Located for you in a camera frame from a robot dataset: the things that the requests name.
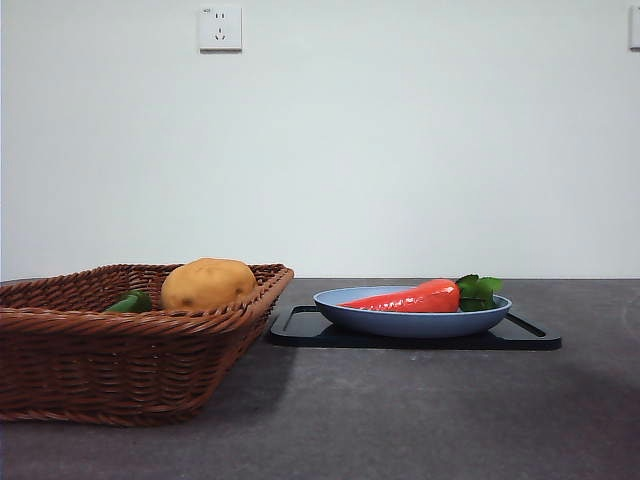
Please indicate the orange carrot with green leaves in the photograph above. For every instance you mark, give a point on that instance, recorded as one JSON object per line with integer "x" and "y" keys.
{"x": 415, "y": 300}

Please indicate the blue round plate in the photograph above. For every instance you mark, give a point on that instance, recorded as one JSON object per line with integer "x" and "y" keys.
{"x": 410, "y": 322}

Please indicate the black rectangular tray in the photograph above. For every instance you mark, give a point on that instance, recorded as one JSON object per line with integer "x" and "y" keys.
{"x": 300, "y": 331}

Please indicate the yellow-brown potato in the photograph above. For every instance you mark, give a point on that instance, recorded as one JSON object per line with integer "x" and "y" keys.
{"x": 207, "y": 285}

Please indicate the green pepper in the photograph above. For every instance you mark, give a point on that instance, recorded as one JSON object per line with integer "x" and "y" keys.
{"x": 131, "y": 302}

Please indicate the brown wicker basket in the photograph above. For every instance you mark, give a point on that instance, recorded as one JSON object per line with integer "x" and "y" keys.
{"x": 125, "y": 360}

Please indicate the white wall socket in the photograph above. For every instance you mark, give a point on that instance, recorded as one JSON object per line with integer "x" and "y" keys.
{"x": 220, "y": 28}

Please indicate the white wall plate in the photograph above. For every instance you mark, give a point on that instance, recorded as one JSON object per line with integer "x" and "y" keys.
{"x": 635, "y": 28}

